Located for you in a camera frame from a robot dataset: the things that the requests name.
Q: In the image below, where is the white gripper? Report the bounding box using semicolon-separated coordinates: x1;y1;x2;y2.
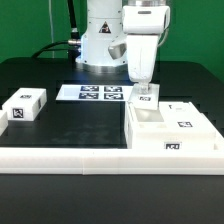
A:
126;35;159;94

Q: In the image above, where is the white cabinet body box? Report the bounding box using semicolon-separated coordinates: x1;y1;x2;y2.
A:
124;102;224;153

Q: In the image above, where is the white cabinet door panel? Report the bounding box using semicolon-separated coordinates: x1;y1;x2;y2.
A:
2;88;47;121

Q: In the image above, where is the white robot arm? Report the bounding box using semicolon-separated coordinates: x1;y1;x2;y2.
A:
123;1;170;94

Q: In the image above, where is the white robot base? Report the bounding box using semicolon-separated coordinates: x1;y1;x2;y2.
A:
76;0;127;73

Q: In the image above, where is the white fiducial marker sheet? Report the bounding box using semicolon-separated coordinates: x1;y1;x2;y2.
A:
56;84;132;101

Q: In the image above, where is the white block at left edge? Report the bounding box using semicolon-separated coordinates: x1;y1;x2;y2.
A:
0;110;8;136

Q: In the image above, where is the black cable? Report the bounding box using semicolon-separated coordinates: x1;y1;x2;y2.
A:
31;0;83;59

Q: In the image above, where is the white L-shaped fence frame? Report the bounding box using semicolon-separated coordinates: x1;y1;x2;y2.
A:
0;147;224;175

